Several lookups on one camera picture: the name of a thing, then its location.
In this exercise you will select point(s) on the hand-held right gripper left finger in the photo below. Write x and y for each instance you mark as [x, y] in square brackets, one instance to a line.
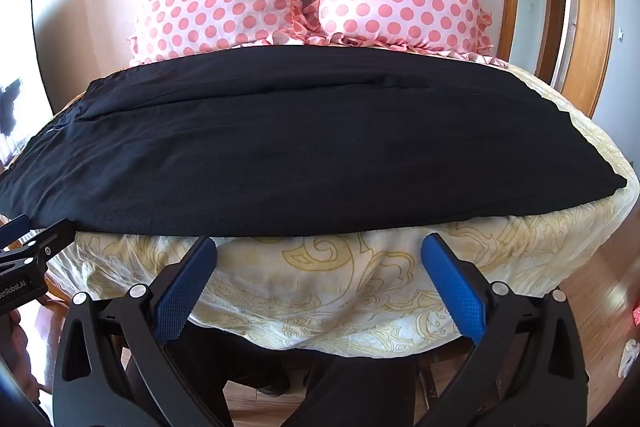
[182, 287]

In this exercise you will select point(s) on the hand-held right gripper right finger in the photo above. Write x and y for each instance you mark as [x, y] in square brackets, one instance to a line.
[452, 287]

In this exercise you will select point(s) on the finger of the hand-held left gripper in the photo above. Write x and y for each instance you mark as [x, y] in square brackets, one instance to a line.
[14, 229]
[50, 242]

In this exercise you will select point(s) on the black pants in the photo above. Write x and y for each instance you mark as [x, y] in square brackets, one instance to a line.
[310, 147]

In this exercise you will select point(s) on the bed with cream patterned bedspread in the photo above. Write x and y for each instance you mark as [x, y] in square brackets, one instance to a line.
[320, 287]

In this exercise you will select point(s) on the person's legs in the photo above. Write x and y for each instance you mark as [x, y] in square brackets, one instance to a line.
[350, 387]

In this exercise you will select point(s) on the pink item on floor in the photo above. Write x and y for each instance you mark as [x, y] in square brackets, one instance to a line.
[636, 314]

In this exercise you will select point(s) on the white item on floor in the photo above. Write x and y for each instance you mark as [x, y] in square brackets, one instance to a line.
[627, 357]

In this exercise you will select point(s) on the wooden door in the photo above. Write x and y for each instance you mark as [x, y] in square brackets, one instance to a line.
[592, 7]

